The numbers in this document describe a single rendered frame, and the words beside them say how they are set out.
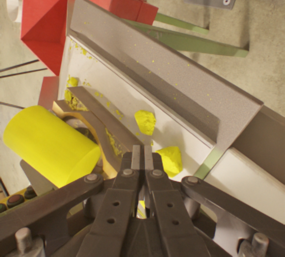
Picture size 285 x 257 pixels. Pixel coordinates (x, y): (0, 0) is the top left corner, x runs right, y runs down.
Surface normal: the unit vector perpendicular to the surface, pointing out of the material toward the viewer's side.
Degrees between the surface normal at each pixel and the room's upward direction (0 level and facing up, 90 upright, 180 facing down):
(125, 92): 0
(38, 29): 90
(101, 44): 0
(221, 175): 0
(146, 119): 24
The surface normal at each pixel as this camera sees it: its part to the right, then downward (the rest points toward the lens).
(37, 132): 0.04, -0.45
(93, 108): 0.36, -0.79
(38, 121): 0.22, -0.66
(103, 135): 0.68, -0.33
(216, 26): -0.64, 0.18
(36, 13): 0.68, 0.58
